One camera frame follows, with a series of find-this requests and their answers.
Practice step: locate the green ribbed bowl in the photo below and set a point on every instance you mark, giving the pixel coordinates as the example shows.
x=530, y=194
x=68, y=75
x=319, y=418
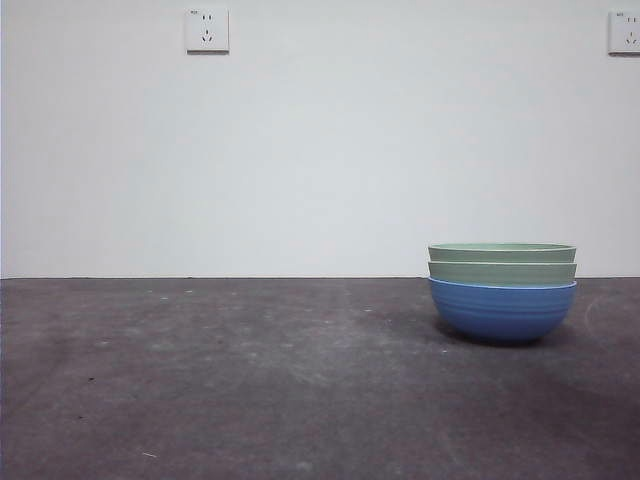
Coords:
x=500, y=275
x=500, y=254

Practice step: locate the white wall socket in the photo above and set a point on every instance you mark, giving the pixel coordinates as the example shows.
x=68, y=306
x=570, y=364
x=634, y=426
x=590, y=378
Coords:
x=626, y=32
x=208, y=30

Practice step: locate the blue ribbed bowl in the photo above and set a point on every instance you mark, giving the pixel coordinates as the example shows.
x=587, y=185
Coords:
x=502, y=315

